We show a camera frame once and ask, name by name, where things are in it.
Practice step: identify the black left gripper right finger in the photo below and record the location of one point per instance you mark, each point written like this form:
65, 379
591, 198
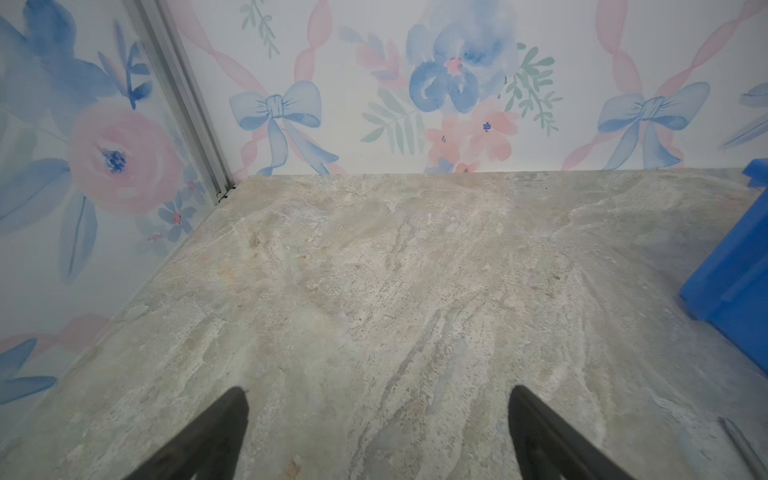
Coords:
548, 447

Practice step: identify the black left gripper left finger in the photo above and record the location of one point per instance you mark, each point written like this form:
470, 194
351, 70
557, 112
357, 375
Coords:
207, 448

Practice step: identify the yellow handled screwdriver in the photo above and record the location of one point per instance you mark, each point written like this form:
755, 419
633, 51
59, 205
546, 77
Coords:
745, 449

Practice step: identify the blue plastic bin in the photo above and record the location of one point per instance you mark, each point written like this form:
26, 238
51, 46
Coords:
729, 289

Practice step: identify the aluminium corner post left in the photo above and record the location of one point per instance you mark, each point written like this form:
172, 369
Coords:
163, 43

